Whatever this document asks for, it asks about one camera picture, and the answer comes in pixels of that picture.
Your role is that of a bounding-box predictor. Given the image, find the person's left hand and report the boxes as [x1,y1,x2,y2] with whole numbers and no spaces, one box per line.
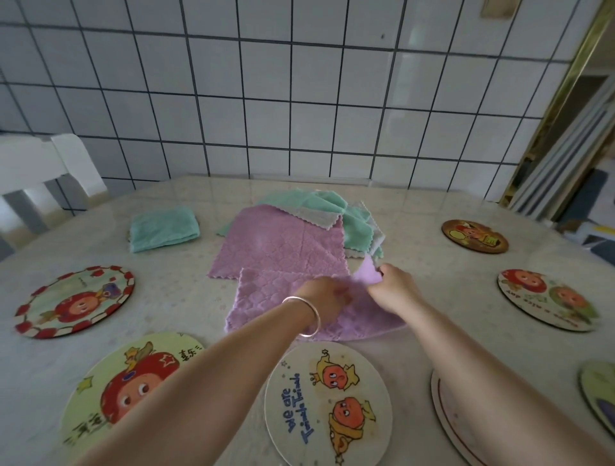
[290,276,354,327]

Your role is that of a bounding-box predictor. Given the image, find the person's right hand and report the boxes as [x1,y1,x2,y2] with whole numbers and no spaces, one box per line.
[367,262,429,317]

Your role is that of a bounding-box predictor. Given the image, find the pile of cloths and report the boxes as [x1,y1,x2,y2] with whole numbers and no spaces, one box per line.
[216,188,386,260]

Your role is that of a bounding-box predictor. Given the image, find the brown round placemat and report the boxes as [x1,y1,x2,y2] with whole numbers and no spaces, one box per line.
[441,219,509,255]

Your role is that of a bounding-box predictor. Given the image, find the we are friends placemat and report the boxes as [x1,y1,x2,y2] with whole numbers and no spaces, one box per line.
[264,341,394,466]

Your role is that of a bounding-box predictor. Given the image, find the red-square round placemat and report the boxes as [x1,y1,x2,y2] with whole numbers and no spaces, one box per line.
[430,368,491,466]

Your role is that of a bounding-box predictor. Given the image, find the two-face round placemat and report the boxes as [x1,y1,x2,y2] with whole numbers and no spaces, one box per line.
[497,268,600,333]

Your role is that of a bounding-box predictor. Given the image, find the yellow-green round placemat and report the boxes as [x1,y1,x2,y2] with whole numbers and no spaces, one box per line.
[61,332,208,450]

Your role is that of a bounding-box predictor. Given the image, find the red-bordered round placemat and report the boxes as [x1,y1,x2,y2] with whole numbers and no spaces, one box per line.
[14,265,136,341]

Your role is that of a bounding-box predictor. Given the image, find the person's right forearm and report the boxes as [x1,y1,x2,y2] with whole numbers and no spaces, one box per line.
[408,307,615,466]

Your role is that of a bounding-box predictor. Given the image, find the person's left forearm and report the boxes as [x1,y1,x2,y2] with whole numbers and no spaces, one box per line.
[72,307,316,466]

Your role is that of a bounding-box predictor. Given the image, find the dark blue panel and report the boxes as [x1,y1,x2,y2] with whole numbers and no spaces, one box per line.
[559,168,611,227]

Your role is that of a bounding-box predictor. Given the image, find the white leaning boards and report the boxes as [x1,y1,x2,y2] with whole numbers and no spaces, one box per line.
[508,86,615,221]

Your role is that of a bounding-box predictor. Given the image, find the white wooden chair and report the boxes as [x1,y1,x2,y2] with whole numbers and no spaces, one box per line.
[0,133,109,260]

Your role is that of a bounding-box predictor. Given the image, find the silver bangle bracelet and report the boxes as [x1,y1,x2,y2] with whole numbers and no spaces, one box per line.
[281,296,322,338]

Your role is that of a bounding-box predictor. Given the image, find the gold metal door frame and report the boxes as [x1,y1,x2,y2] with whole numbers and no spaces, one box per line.
[498,0,615,207]

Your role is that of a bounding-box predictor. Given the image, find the tan wall plate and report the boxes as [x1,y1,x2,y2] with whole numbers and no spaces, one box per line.
[480,0,522,19]

